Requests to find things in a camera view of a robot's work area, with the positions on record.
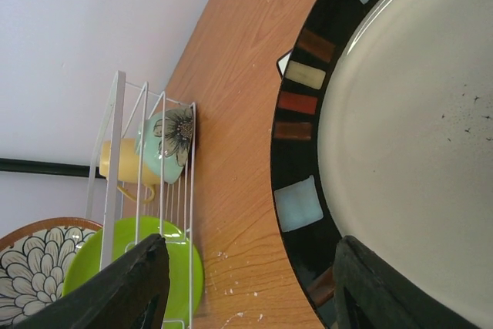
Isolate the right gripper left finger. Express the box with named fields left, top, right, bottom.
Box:
left=15, top=233, right=170, bottom=328

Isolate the black round plate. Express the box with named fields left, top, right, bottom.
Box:
left=270, top=0, right=492, bottom=328

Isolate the yellow mug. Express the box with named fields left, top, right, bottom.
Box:
left=99, top=138, right=160, bottom=204

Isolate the orange rimmed floral plate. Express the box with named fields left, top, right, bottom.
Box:
left=1, top=217, right=102, bottom=328

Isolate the left black frame post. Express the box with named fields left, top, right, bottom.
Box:
left=0, top=158, right=90, bottom=178

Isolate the white square plate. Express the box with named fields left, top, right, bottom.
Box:
left=276, top=50, right=292, bottom=78

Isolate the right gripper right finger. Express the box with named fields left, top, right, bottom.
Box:
left=333, top=236, right=472, bottom=328

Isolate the lime green plate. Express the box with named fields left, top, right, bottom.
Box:
left=62, top=217, right=204, bottom=328

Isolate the light green floral bowl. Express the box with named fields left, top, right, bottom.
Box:
left=135, top=106, right=195, bottom=184

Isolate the white wire dish rack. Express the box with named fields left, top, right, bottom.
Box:
left=86, top=71, right=204, bottom=328

